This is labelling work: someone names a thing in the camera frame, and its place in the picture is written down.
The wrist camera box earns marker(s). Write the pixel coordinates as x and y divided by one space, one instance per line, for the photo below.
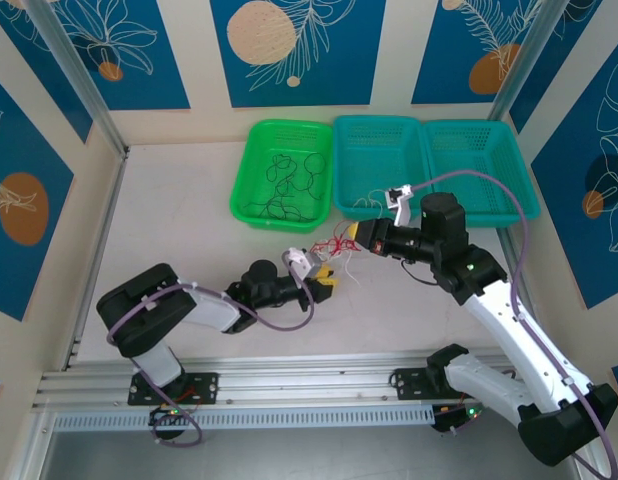
395 196
298 262

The teal plastic basket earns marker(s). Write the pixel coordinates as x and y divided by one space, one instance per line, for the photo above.
479 150
379 150

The aluminium table edge rail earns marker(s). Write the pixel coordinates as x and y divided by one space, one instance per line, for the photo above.
503 237
96 260

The aluminium corner post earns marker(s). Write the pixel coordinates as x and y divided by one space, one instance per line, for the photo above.
84 85
524 60

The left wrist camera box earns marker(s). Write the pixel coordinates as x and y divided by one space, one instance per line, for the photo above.
298 262

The aluminium mounting rail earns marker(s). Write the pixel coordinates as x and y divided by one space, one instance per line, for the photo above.
309 380

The small circuit board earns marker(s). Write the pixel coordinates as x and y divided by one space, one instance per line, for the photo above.
464 415
171 415

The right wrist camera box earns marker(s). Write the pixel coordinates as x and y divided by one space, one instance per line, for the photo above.
395 196

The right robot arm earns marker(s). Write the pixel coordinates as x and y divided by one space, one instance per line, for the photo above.
514 340

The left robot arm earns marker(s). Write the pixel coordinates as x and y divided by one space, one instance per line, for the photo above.
149 310

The green plastic basket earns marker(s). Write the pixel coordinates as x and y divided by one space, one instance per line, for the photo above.
259 150

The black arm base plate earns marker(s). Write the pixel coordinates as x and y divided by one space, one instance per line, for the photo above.
204 387
411 385

